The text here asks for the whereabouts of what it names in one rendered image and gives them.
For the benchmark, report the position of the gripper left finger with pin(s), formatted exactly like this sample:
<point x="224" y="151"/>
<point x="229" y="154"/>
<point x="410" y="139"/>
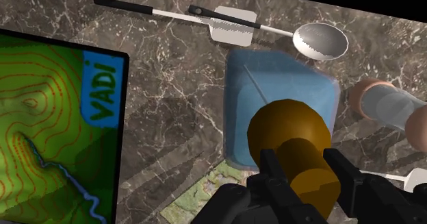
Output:
<point x="267" y="196"/>

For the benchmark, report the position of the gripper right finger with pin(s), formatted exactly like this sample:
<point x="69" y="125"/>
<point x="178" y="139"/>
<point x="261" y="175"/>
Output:
<point x="373" y="200"/>

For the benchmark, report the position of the amber yellow bottle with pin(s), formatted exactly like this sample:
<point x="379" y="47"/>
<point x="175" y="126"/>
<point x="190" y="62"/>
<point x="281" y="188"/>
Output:
<point x="290" y="123"/>

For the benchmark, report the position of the white utensil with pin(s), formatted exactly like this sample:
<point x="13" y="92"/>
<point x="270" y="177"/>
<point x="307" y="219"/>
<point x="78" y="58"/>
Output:
<point x="417" y="178"/>

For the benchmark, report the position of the pale folded map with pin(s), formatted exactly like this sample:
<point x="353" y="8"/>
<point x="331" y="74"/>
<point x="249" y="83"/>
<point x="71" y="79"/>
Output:
<point x="200" y="193"/>

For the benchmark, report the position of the blue translucent container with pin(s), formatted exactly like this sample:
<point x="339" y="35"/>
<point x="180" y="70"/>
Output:
<point x="253" y="116"/>

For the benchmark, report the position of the green contour map book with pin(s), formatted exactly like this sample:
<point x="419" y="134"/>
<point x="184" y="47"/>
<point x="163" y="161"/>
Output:
<point x="50" y="123"/>

